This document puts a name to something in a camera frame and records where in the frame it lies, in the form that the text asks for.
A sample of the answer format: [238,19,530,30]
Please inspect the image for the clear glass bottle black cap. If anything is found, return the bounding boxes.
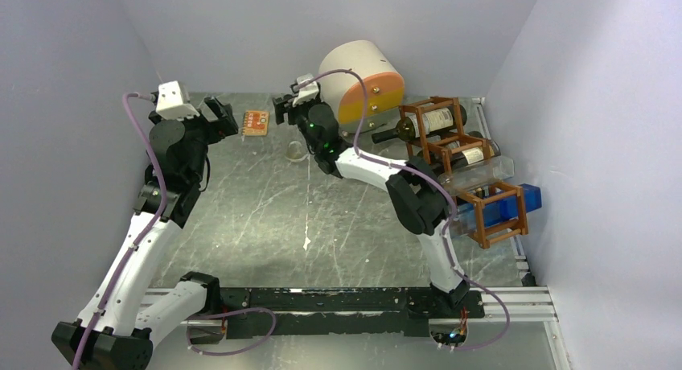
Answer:
[285,140,309,162]

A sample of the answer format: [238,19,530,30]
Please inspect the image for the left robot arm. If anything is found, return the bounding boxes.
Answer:
[51,93,239,369]

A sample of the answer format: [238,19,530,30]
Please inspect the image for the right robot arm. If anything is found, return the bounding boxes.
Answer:
[273,94,470,317]

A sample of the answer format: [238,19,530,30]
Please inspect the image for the dark green wine bottle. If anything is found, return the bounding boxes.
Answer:
[371,106,456,144]

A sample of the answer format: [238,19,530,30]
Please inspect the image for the dark bottle white label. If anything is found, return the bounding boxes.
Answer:
[429,140,501,173]

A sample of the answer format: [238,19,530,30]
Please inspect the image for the large clear plastic bottle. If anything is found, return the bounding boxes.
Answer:
[438,155,515,196]

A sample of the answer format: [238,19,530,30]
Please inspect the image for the brown wooden wine rack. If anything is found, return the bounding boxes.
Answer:
[397,97,529,249]

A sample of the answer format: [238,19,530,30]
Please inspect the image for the blue square glass bottle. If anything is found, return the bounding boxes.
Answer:
[450,183,543,236]

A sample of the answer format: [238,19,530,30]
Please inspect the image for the orange card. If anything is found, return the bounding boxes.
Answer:
[242,110,270,137]

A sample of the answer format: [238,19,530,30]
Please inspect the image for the cream round drawer cabinet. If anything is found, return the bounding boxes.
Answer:
[318,40,405,134]

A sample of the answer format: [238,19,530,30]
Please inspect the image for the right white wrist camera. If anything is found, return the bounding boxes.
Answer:
[290,73,320,107]

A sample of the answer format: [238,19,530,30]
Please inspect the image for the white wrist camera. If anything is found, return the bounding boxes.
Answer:
[155,80,199,121]
[290,73,320,107]

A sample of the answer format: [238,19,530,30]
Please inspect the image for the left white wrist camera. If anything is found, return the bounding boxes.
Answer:
[155,80,199,121]

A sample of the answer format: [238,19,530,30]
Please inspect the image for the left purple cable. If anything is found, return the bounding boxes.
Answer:
[70,92,169,370]

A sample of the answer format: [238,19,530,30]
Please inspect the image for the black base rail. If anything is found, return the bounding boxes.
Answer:
[221,287,485,339]

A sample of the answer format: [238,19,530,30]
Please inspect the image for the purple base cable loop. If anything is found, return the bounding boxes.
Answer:
[185,307,278,357]

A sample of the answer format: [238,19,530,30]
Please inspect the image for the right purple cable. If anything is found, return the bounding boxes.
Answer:
[296,68,512,354]

